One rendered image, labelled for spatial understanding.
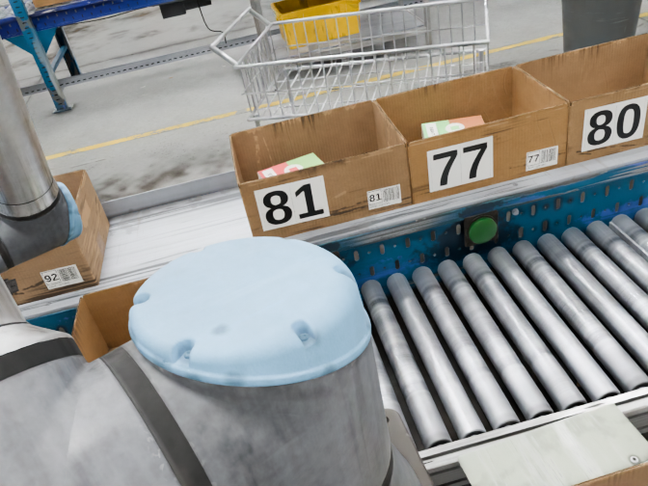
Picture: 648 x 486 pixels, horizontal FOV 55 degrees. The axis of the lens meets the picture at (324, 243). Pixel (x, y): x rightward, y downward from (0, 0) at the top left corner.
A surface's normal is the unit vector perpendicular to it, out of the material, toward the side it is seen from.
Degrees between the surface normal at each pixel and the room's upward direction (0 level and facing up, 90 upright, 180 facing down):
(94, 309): 90
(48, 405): 56
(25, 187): 110
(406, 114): 90
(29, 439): 50
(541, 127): 90
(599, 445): 0
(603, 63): 89
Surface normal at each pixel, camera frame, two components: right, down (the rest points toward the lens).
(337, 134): 0.18, 0.53
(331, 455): 0.59, 0.33
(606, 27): -0.16, 0.65
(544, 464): -0.17, -0.80
